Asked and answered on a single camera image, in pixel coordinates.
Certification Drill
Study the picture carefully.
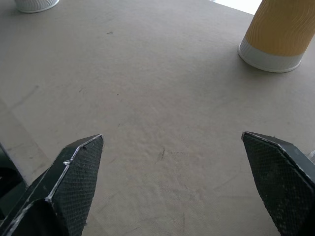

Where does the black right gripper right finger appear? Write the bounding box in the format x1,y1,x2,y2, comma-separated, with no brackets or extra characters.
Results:
241,131,315,236

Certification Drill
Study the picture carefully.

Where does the dark rounded object below table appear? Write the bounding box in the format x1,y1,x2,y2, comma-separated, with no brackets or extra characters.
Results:
0,145,27,217

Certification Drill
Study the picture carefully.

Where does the yellow and white paper cup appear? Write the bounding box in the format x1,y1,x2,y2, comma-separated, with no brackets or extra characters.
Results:
237,0,315,73

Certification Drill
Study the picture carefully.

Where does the white rippled paper cup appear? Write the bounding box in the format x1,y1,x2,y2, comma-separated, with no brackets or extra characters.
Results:
14,0,61,14

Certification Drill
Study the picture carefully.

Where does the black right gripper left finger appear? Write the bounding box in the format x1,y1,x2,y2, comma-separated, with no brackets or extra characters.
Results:
0,134,104,236

